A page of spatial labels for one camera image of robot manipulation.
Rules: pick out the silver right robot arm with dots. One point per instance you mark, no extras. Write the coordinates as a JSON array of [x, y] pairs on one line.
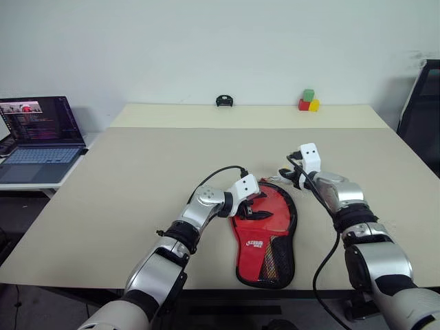
[[378, 254]]

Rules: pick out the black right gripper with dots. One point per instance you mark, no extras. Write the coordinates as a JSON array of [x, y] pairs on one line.
[[296, 176]]

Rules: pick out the dark open laptop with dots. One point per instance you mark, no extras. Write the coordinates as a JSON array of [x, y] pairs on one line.
[[38, 158]]

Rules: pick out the yellow block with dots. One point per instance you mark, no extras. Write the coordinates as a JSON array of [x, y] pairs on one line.
[[314, 106]]

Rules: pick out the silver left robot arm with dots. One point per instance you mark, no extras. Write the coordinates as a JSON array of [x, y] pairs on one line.
[[161, 264]]

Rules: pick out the small black clip holder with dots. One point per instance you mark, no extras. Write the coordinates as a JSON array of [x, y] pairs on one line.
[[225, 100]]

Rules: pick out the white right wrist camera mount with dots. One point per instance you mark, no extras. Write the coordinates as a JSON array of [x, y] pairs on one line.
[[311, 157]]

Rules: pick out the red cube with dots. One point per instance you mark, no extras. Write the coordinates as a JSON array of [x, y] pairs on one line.
[[304, 105]]

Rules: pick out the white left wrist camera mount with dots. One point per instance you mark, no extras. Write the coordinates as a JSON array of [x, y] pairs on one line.
[[245, 187]]

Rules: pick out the black office chair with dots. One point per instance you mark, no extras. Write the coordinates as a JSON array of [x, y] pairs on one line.
[[421, 113]]

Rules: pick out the red and black paddle case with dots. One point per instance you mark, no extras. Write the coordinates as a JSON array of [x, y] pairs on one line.
[[252, 254]]

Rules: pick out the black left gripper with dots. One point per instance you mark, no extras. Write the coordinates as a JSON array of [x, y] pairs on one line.
[[247, 210]]

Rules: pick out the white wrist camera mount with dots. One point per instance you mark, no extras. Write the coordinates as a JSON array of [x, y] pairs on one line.
[[311, 157], [245, 187]]

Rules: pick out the green cube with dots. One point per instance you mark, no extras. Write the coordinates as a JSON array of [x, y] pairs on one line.
[[309, 95]]

